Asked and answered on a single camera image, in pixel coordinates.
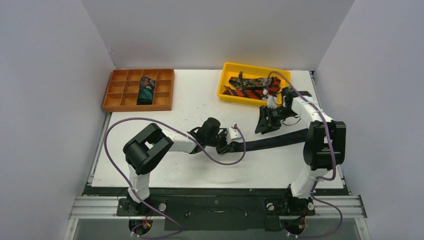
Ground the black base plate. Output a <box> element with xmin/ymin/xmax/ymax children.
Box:
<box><xmin>86</xmin><ymin>188</ymin><xmax>348</xmax><ymax>235</ymax></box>

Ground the purple cable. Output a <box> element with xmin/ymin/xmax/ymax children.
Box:
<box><xmin>266</xmin><ymin>71</ymin><xmax>344</xmax><ymax>239</ymax></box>
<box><xmin>103</xmin><ymin>117</ymin><xmax>247</xmax><ymax>240</ymax></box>

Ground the orange wooden divider tray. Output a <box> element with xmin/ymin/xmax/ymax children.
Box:
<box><xmin>102</xmin><ymin>68</ymin><xmax>175</xmax><ymax>113</ymax></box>

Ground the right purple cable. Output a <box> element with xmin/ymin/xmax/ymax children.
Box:
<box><xmin>266</xmin><ymin>71</ymin><xmax>344</xmax><ymax>239</ymax></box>

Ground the rolled green patterned tie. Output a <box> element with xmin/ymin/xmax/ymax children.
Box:
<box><xmin>136</xmin><ymin>76</ymin><xmax>156</xmax><ymax>105</ymax></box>

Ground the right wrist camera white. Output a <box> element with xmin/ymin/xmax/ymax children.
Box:
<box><xmin>262</xmin><ymin>89</ymin><xmax>278</xmax><ymax>109</ymax></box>

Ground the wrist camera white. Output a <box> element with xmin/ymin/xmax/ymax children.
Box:
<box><xmin>226</xmin><ymin>126</ymin><xmax>242</xmax><ymax>143</ymax></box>
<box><xmin>262</xmin><ymin>89</ymin><xmax>278</xmax><ymax>109</ymax></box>

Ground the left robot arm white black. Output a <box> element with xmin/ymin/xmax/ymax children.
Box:
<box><xmin>123</xmin><ymin>117</ymin><xmax>244</xmax><ymax>215</ymax></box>

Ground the orange black striped tie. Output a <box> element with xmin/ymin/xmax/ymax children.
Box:
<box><xmin>222</xmin><ymin>77</ymin><xmax>281</xmax><ymax>100</ymax></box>

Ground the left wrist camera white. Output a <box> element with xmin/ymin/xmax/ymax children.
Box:
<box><xmin>226</xmin><ymin>126</ymin><xmax>242</xmax><ymax>143</ymax></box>

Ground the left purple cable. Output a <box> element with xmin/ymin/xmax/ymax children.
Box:
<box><xmin>103</xmin><ymin>117</ymin><xmax>247</xmax><ymax>240</ymax></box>

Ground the aluminium frame rail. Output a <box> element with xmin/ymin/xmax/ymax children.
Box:
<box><xmin>68</xmin><ymin>195</ymin><xmax>367</xmax><ymax>220</ymax></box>

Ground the navy striped tie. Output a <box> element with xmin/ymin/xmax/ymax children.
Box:
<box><xmin>223</xmin><ymin>128</ymin><xmax>308</xmax><ymax>153</ymax></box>

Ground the yellow plastic tray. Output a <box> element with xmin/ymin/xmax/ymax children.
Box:
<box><xmin>217</xmin><ymin>62</ymin><xmax>291</xmax><ymax>107</ymax></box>

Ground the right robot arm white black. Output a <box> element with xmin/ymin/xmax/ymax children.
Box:
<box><xmin>255</xmin><ymin>87</ymin><xmax>347</xmax><ymax>214</ymax></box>

